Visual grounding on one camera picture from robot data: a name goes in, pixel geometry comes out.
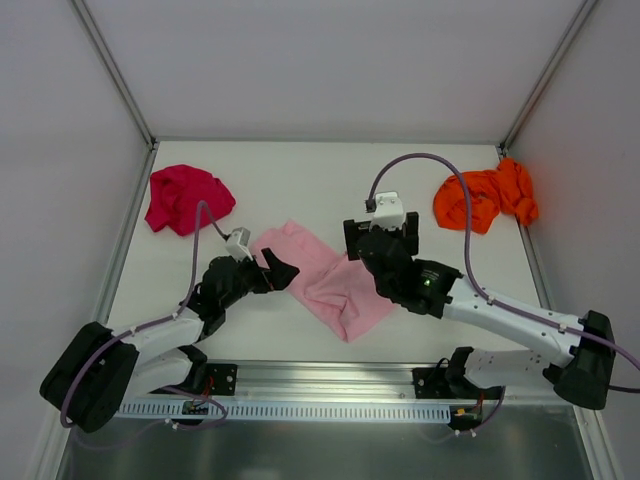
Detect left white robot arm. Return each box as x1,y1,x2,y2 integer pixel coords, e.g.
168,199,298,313
39,248,300,433

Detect front aluminium rail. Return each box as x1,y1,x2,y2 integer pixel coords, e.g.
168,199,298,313
55,357,597,405

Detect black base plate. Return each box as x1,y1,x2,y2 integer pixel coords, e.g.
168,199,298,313
176,362,238,396
411,366,502,400

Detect white slotted cable duct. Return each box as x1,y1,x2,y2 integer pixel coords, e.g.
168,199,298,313
116,398,451,424

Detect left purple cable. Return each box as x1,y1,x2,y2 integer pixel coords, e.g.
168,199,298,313
59,200,229,431

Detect pink t shirt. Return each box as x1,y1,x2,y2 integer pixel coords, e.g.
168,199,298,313
250,220,395,343

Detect right aluminium frame post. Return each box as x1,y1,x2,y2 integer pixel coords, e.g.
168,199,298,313
498,0,600,154

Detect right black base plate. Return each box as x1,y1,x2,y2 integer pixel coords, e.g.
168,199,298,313
411,366,502,400

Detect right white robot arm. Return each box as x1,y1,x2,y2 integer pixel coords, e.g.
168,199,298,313
343,212,615,410

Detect magenta t shirt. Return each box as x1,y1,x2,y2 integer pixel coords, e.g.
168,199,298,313
145,164,236,237

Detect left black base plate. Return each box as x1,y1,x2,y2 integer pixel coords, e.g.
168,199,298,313
176,362,238,396

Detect orange t shirt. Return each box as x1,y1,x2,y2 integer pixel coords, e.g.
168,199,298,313
433,157,539,235

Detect aluminium frame post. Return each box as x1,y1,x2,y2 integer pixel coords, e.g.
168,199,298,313
498,0,600,154
68,0,156,150

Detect left aluminium frame post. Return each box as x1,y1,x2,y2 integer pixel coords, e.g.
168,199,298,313
68,0,156,150

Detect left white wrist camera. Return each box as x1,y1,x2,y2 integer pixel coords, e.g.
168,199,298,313
225,227,252,262

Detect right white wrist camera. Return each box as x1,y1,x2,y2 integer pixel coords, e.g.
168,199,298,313
365,191,405,231

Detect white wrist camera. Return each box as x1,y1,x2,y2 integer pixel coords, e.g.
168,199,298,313
225,227,252,262
365,191,405,231

